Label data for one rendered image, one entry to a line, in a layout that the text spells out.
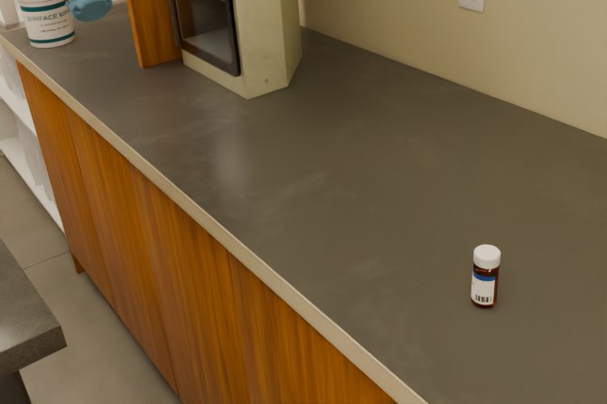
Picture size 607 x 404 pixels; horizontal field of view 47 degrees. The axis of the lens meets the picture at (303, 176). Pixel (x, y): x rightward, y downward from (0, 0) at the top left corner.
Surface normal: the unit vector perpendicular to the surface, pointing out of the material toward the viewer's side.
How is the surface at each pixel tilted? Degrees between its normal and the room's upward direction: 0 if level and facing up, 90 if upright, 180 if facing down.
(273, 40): 90
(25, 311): 0
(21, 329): 0
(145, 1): 90
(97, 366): 0
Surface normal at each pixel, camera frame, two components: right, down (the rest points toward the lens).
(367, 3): -0.82, 0.33
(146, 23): 0.57, 0.37
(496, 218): -0.07, -0.87
